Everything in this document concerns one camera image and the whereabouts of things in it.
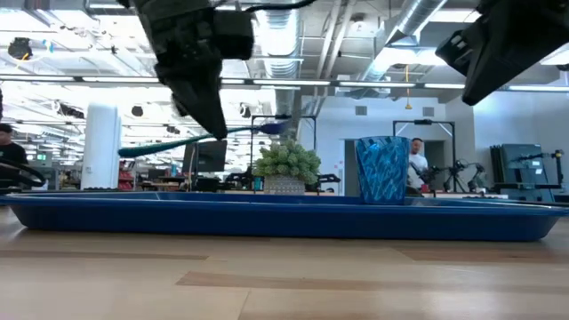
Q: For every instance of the person in white shirt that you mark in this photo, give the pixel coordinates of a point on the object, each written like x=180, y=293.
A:
x=417, y=166

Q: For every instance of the black background robot arm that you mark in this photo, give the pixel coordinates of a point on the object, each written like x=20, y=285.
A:
x=330, y=179

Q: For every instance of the black background robot arms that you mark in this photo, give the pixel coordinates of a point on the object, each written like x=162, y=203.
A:
x=455, y=171

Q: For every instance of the grey patterned plant pot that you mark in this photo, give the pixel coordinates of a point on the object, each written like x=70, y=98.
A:
x=284, y=184

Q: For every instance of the green artificial plant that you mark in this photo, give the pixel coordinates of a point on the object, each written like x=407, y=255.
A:
x=288, y=160

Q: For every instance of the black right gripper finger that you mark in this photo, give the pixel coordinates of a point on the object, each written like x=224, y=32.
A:
x=498, y=66

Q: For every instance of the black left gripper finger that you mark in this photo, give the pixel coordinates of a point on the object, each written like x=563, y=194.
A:
x=206, y=106
x=180, y=104

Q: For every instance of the white round column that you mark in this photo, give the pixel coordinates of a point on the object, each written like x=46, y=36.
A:
x=101, y=146

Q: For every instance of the silver corrugated ceiling duct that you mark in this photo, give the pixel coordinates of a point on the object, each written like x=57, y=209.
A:
x=280, y=40

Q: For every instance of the grey door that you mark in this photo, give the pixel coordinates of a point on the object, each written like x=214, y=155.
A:
x=438, y=155
x=349, y=169

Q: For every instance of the grey wall vent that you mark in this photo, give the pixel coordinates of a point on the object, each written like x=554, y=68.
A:
x=428, y=111
x=361, y=110

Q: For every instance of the black computer monitor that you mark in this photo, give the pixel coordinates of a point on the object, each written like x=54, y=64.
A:
x=206, y=157

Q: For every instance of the silver slanted ceiling duct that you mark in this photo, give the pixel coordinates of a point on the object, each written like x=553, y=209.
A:
x=400, y=31

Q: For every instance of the blue patterned plastic cup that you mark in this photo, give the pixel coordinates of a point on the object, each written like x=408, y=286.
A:
x=382, y=171

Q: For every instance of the black metal frame rig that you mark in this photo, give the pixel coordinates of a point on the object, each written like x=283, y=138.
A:
x=284, y=117
x=452, y=146

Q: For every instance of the black boom stand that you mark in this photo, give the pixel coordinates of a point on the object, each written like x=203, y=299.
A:
x=540, y=156

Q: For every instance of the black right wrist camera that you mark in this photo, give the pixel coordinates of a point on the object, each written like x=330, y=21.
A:
x=455, y=51

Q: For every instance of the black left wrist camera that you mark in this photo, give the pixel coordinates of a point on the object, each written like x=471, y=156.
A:
x=233, y=35

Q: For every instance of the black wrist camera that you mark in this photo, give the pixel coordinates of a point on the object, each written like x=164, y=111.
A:
x=455, y=51
x=233, y=35

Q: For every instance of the blue plastic tray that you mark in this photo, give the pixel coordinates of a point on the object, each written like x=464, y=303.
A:
x=284, y=220

